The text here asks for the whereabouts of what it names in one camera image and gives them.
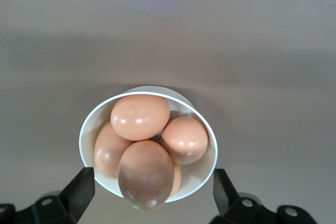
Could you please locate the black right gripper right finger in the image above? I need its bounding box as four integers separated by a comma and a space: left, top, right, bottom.
209, 168, 320, 224

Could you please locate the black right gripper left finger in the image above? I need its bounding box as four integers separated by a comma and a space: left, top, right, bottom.
0, 167, 96, 224

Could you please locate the brown egg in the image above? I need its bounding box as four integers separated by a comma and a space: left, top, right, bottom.
110, 94, 171, 141
167, 162, 182, 198
161, 116, 209, 165
118, 140, 175, 211
94, 121, 134, 180

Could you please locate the white round bowl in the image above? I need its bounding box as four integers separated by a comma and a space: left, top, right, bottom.
78, 85, 218, 204

